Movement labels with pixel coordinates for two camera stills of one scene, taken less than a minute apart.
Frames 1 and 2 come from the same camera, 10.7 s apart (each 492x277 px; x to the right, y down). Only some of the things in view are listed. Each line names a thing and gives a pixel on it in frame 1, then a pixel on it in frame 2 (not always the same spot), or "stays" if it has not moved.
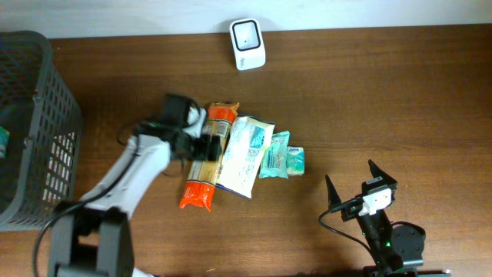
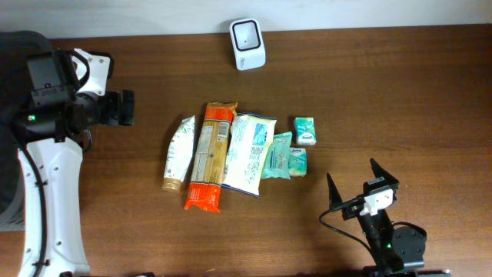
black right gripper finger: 377,172 stays
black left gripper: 214,148 to 114,115
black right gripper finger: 333,196 stays
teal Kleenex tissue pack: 295,161 stays
